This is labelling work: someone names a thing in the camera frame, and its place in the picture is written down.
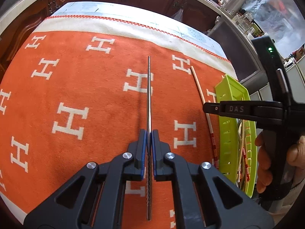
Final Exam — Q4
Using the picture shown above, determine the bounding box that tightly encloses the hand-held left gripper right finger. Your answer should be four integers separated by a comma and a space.
151, 129, 274, 229

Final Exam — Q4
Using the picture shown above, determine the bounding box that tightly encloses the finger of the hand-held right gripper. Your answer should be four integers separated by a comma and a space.
203, 101, 284, 125

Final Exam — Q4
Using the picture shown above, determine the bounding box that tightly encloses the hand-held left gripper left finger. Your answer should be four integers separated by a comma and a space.
24, 129, 149, 229

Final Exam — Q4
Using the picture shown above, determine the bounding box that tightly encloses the green plastic tray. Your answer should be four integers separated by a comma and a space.
214, 74, 258, 198

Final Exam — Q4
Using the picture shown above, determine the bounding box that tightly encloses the red-banded wooden chopstick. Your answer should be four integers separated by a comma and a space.
190, 66, 220, 170
236, 124, 242, 184
241, 124, 250, 182

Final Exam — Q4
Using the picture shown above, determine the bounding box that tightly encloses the metal chopstick twisted handle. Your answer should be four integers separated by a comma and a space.
146, 56, 153, 221

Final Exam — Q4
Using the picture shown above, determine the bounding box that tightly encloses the person's right forearm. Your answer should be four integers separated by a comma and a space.
261, 169, 305, 214

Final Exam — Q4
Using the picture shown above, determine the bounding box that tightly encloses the person's right hand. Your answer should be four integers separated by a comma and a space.
254, 132, 305, 194

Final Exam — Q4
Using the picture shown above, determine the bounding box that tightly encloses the steel cabinet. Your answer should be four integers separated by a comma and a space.
207, 17, 265, 84

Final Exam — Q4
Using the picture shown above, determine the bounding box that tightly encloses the orange printed blanket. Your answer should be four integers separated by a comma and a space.
0, 15, 239, 229

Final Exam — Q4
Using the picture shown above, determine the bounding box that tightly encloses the glass jar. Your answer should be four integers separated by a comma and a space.
235, 12, 253, 31

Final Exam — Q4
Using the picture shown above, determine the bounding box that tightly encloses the silver foil sheet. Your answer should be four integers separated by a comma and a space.
245, 0, 305, 60

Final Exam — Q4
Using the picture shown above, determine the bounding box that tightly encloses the steel electric kettle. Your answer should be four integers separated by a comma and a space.
219, 0, 246, 15

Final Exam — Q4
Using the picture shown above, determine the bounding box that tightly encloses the white plastic bag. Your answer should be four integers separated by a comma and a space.
170, 8, 185, 22

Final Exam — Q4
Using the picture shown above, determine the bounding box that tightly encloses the light blue tablecloth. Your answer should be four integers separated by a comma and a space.
55, 1, 222, 53

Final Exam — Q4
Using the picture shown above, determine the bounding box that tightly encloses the white kitchen countertop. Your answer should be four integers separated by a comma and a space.
0, 0, 224, 23

